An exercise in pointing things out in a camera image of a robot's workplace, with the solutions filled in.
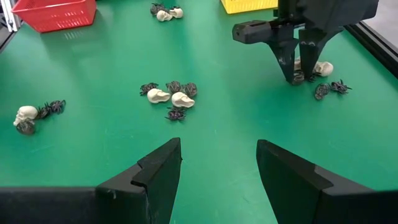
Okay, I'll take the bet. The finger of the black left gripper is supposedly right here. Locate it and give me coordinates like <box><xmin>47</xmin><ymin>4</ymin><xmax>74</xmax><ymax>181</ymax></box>
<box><xmin>298</xmin><ymin>29</ymin><xmax>343</xmax><ymax>79</ymax></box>
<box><xmin>267</xmin><ymin>39</ymin><xmax>299</xmax><ymax>85</ymax></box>

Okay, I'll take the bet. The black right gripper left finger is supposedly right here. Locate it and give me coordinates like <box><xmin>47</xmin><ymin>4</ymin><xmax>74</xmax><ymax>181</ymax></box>
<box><xmin>95</xmin><ymin>137</ymin><xmax>183</xmax><ymax>224</ymax></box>

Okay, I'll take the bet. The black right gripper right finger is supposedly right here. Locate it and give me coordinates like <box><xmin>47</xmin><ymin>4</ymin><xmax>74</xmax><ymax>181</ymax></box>
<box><xmin>256</xmin><ymin>139</ymin><xmax>374</xmax><ymax>224</ymax></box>

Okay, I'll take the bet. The dark glossy skull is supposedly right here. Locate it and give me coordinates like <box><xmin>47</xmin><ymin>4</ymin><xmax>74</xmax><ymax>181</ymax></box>
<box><xmin>150</xmin><ymin>2</ymin><xmax>166</xmax><ymax>16</ymax></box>
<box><xmin>314</xmin><ymin>82</ymin><xmax>331</xmax><ymax>101</ymax></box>
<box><xmin>292</xmin><ymin>70</ymin><xmax>306</xmax><ymax>85</ymax></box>
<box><xmin>182</xmin><ymin>82</ymin><xmax>198</xmax><ymax>98</ymax></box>
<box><xmin>165</xmin><ymin>80</ymin><xmax>183</xmax><ymax>95</ymax></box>

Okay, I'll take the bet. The clear glass skull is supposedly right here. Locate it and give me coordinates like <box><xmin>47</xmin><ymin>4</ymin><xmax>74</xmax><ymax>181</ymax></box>
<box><xmin>16</xmin><ymin>120</ymin><xmax>36</xmax><ymax>136</ymax></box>

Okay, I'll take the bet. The yellow plastic basket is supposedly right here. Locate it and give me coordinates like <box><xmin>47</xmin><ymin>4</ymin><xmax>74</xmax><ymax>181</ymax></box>
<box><xmin>220</xmin><ymin>0</ymin><xmax>279</xmax><ymax>15</ymax></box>

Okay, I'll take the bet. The green table mat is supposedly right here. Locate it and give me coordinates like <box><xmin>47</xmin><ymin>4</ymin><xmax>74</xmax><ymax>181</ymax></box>
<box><xmin>0</xmin><ymin>0</ymin><xmax>398</xmax><ymax>224</ymax></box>

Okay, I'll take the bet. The red plastic basket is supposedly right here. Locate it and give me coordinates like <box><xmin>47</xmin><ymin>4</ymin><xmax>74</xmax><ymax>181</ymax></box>
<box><xmin>11</xmin><ymin>0</ymin><xmax>98</xmax><ymax>34</ymax></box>

